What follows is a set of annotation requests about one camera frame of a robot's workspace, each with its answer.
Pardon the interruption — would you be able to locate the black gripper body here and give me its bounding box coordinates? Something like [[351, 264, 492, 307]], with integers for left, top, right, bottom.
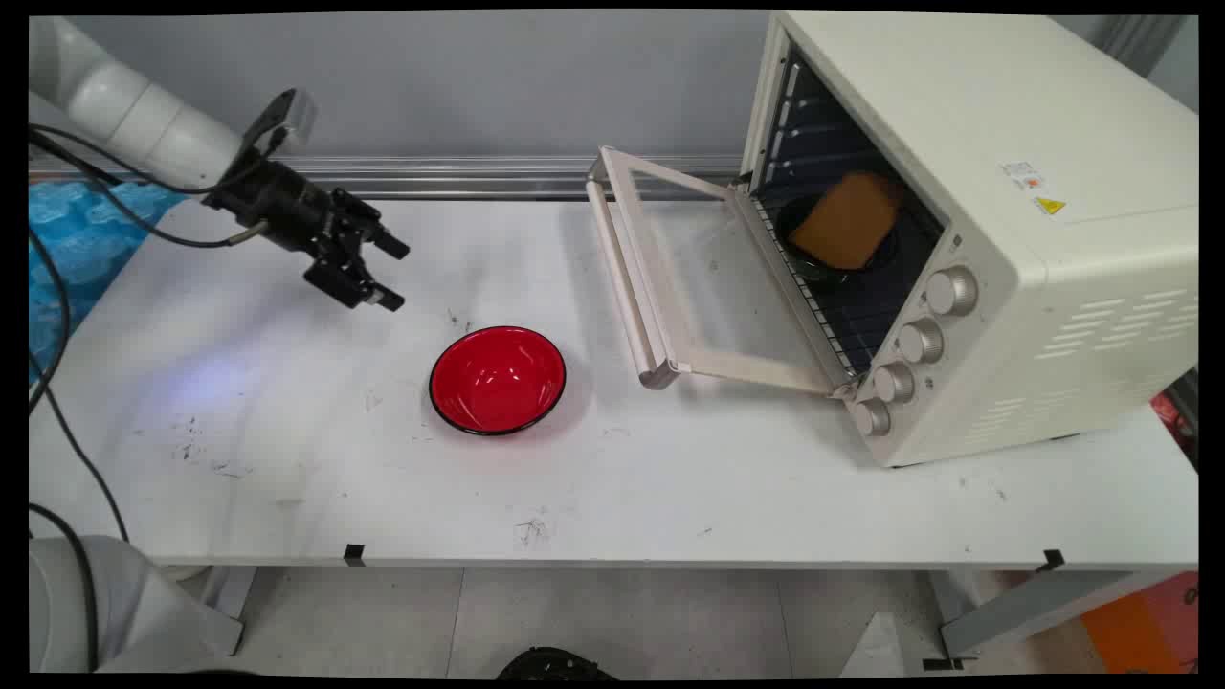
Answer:
[[203, 159, 382, 285]]

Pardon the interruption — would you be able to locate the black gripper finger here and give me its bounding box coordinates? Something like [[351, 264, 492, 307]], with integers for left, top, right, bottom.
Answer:
[[304, 260, 406, 312], [360, 223, 412, 261]]

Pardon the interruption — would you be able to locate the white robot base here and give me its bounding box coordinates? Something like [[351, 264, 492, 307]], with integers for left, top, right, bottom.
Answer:
[[29, 534, 246, 674]]

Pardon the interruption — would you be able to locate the red bowl black rim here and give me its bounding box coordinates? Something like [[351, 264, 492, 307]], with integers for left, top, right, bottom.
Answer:
[[428, 325, 568, 437]]

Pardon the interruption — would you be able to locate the blue bubble wrap sheet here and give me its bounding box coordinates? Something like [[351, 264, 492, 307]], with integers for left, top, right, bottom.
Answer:
[[29, 179, 189, 386]]

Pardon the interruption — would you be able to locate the glass oven door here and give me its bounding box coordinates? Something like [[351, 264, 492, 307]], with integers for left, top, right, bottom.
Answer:
[[586, 145, 858, 399]]

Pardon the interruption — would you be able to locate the black round object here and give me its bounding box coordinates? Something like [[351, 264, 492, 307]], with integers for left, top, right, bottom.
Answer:
[[496, 647, 621, 682]]

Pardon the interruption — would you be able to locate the orange bread slice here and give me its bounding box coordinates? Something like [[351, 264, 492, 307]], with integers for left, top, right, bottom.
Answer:
[[788, 171, 904, 271]]

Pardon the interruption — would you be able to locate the medium silver oven knob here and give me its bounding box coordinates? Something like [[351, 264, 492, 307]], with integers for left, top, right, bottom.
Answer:
[[872, 361, 917, 406], [897, 318, 946, 366]]

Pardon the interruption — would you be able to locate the large silver oven knob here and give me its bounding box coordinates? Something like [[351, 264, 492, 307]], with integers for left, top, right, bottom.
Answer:
[[925, 266, 980, 318]]

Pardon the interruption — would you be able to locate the cream toaster oven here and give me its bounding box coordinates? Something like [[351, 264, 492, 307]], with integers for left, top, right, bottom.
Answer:
[[739, 11, 1199, 469]]

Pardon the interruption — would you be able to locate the white table leg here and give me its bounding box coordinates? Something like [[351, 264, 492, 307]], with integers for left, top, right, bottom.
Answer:
[[924, 568, 1178, 663]]

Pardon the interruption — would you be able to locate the red packaged item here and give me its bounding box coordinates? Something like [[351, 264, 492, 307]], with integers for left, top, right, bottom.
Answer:
[[1151, 388, 1199, 470]]

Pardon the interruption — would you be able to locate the orange box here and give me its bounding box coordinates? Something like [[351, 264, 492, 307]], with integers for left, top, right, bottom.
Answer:
[[1080, 570, 1199, 674]]

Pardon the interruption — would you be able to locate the aluminium rail profile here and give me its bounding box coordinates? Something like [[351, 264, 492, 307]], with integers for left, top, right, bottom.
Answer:
[[29, 153, 746, 202]]

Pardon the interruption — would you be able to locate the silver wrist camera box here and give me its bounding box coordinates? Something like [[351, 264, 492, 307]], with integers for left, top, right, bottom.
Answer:
[[243, 89, 318, 158]]

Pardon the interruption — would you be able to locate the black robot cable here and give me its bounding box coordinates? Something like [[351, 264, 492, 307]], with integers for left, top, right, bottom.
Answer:
[[29, 124, 271, 250]]

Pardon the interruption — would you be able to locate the black thin cable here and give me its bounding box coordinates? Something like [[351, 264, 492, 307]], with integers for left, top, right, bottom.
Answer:
[[29, 230, 131, 674]]

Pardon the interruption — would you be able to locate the wire oven rack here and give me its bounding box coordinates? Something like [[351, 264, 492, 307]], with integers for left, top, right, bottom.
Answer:
[[748, 187, 944, 376]]

